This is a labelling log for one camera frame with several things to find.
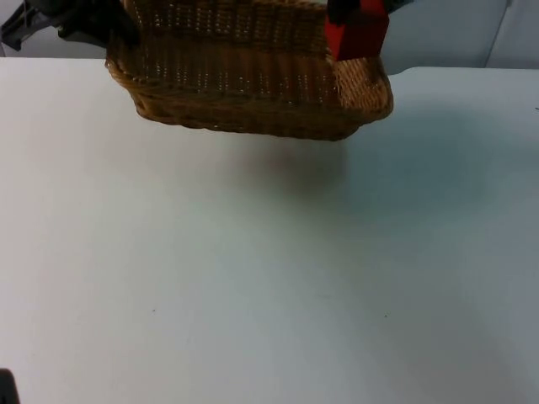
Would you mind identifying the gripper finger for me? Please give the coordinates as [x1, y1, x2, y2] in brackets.
[327, 0, 361, 24]
[380, 0, 418, 14]

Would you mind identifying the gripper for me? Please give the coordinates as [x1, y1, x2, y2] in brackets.
[24, 0, 141, 46]

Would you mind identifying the red cube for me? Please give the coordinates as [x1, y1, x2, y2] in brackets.
[323, 0, 390, 62]

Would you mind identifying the black blurred object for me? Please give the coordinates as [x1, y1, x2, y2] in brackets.
[0, 368, 19, 404]

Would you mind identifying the pale brown wicker basket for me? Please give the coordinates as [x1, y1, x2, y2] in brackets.
[104, 0, 395, 141]

